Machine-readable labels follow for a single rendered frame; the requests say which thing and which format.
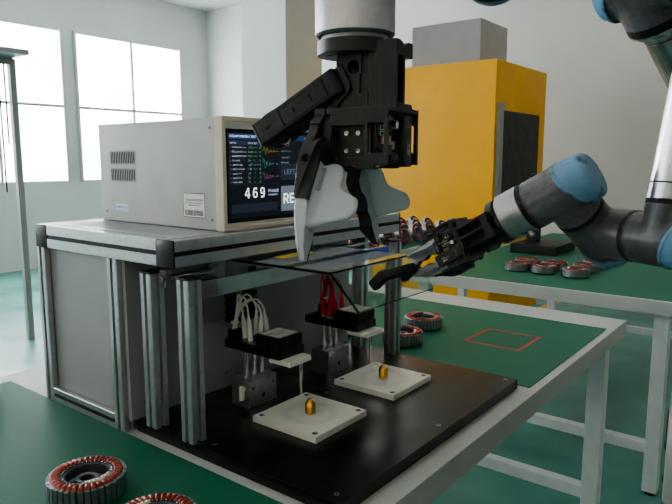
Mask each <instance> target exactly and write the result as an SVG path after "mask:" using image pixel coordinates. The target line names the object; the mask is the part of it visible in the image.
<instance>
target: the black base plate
mask: <svg viewBox="0 0 672 504"><path fill-rule="evenodd" d="M343 343H345V344H348V345H349V366H348V367H347V368H344V369H342V370H340V371H337V372H335V373H333V374H330V375H326V374H322V373H318V372H314V371H312V355H311V360H309V361H307V362H304V363H303V393H305V392H308V393H311V394H314V395H318V396H321V397H325V398H328V399H331V400H335V401H338V402H342V403H345V404H348V405H352V406H355V407H358V408H362V409H365V410H367V416H365V417H364V418H362V419H360V420H358V421H356V422H355V423H353V424H351V425H349V426H347V427H346V428H344V429H342V430H340V431H338V432H337V433H335V434H333V435H331V436H329V437H327V438H326V439H324V440H322V441H320V442H318V443H317V444H314V443H312V442H309V441H306V440H303V439H300V438H298V437H295V436H292V435H289V434H286V433H284V432H281V431H278V430H275V429H272V428H270V427H267V426H264V425H261V424H258V423H256V422H253V415H255V414H258V413H260V412H262V411H264V410H267V409H269V408H271V407H273V406H276V405H278V404H280V403H282V402H285V401H287V400H289V399H291V398H294V397H296V396H298V395H299V365H297V366H294V367H291V368H288V367H285V366H279V367H276V368H274V369H271V370H270V371H274V372H276V396H277V397H276V398H275V399H272V400H270V401H268V402H265V403H263V404H261V405H258V406H256V407H254V408H251V409H248V408H245V407H242V406H239V405H237V404H234V403H232V384H231V385H229V386H226V387H223V388H221V389H218V390H215V391H213V392H210V393H207V394H205V410H206V440H204V441H200V440H198V443H197V444H195V445H191V444H189V441H187V442H184V441H182V421H181V404H178V405H175V406H173V407H170V408H169V418H170V424H169V425H167V426H164V425H162V426H161V427H162V428H159V429H153V426H151V427H149V426H147V423H146V417H143V418H141V419H138V420H137V425H138V431H140V432H142V433H144V434H147V435H149V436H151V437H153V438H156V439H158V440H160V441H163V442H165V443H167V444H169V445H172V446H174V447H176V448H179V449H181V450H183V451H185V452H188V453H190V454H192V455H194V456H197V457H199V458H201V459H204V460H206V461H208V462H210V463H213V464H215V465H217V466H220V467H222V468H224V469H226V470H229V471H231V472H233V473H236V474H238V475H240V476H242V477H245V478H247V479H249V480H252V481H254V482H256V483H258V484H261V485H263V486H265V487H268V488H270V489H272V490H274V491H277V492H279V493H281V494H284V495H286V496H288V497H290V498H293V499H295V500H297V501H300V502H302V503H304V504H360V503H361V502H363V501H364V500H365V499H367V498H368V497H370V496H371V495H372V494H374V493H375V492H376V491H378V490H379V489H380V488H382V487H383V486H385V485H386V484H387V483H389V482H390V481H391V480H393V479H394V478H396V477H397V476H398V475H400V474H401V473H402V472H404V471H405V470H406V469H408V468H409V467H411V466H412V465H413V464H415V463H416V462H417V461H419V460H420V459H421V458H423V457H424V456H426V455H427V454H428V453H430V452H431V451H432V450H434V449H435V448H437V447H438V446H439V445H441V444H442V443H443V442H445V441H446V440H447V439H449V438H450V437H452V436H453V435H454V434H456V433H457V432H458V431H460V430H461V429H462V428H464V427H465V426H467V425H468V424H469V423H471V422H472V421H473V420H475V419H476V418H478V417H479V416H480V415H482V414H483V413H484V412H486V411H487V410H488V409H490V408H491V407H493V406H494V405H495V404H497V403H498V402H499V401H501V400H502V399H503V398H505V397H506V396H508V395H509V394H510V393H512V392H513V391H514V390H516V389H517V383H518V379H515V378H510V377H506V376H501V375H497V374H492V373H487V372H483V371H478V370H474V369H469V368H465V367H460V366H456V365H451V364H447V363H442V362H437V361H433V360H428V359H424V358H419V357H415V356H410V355H406V354H401V353H396V354H395V355H390V353H388V354H385V353H384V350H383V349H378V348H374V347H372V363H373V362H377V363H382V364H386V365H390V366H394V367H398V368H403V369H407V370H411V371H415V372H420V373H424V374H428V375H431V381H429V382H427V383H425V384H423V385H421V386H420V387H418V388H416V389H414V390H412V391H411V392H409V393H407V394H405V395H403V396H402V397H400V398H398V399H396V400H394V401H392V400H389V399H385V398H382V397H378V396H374V395H371V394H367V393H363V392H360V391H356V390H353V389H349V388H345V387H342V386H338V385H335V384H334V379H336V378H339V377H341V376H343V375H345V374H348V373H350V372H352V371H354V370H357V369H359V368H361V367H363V366H366V365H368V364H369V346H363V347H361V348H359V347H357V346H351V342H343Z"/></svg>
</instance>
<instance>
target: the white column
mask: <svg viewBox="0 0 672 504"><path fill-rule="evenodd" d="M318 41H319V39H318V38H317V37H316V36H315V0H241V42H242V90H243V117H251V118H262V117H263V116H264V115H265V114H267V113H268V112H270V111H271V110H274V109H275V108H277V107H278V106H279V105H281V104H282V103H283V102H285V101H286V100H288V99H289V98H290V97H292V96H293V95H294V94H296V93H297V92H299V91H300V90H301V89H303V88H304V87H305V86H307V85H308V84H309V83H311V82H312V81H314V80H315V79H316V78H318V77H319V76H320V75H322V59H320V58H318V57H317V42H318Z"/></svg>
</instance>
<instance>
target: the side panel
mask: <svg viewBox="0 0 672 504"><path fill-rule="evenodd" d="M37 260H38V275H39V289H40V303H41V317H42V332H43V346H44V360H45V375H46V389H47V398H50V399H52V400H54V401H56V402H58V403H61V404H63V405H65V406H67V407H70V408H72V409H74V410H76V411H78V412H81V413H83V414H85V415H87V416H90V417H92V418H94V419H96V420H99V421H101V422H103V423H105V424H107V425H110V426H112V427H114V428H116V429H119V430H121V431H123V432H125V433H126V432H128V431H130V429H133V430H134V429H136V428H138V425H137V420H138V419H137V420H134V421H130V420H129V408H128V388H127V369H126V349H125V329H124V309H123V289H122V269H121V260H117V259H111V258H105V257H99V256H93V255H87V254H81V253H75V252H69V251H63V250H57V249H51V248H44V247H38V246H37Z"/></svg>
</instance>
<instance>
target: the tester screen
mask: <svg viewBox="0 0 672 504"><path fill-rule="evenodd" d="M305 138H306V136H299V138H298V139H296V140H295V141H294V142H292V143H291V144H289V145H288V146H285V147H281V148H273V147H261V146H260V143H259V141H258V139H257V137H256V135H255V134H242V133H228V172H229V212H230V219H237V218H247V217H257V216H267V215H277V214H288V213H294V210H290V211H281V186H288V185H295V179H285V180H281V164H297V160H298V156H299V152H300V149H301V146H302V144H303V142H304V140H305ZM256 186H266V194H267V199H254V200H244V190H243V187H256ZM264 202H277V208H278V210H268V211H257V212H246V213H235V214H232V205H237V204H250V203H264Z"/></svg>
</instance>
